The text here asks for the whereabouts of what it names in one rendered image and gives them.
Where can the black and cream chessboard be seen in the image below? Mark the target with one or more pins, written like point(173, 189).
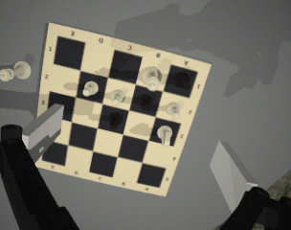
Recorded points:
point(130, 156)

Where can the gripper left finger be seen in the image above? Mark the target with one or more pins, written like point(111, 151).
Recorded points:
point(31, 201)

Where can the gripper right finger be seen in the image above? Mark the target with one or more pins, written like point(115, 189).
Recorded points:
point(235, 182)

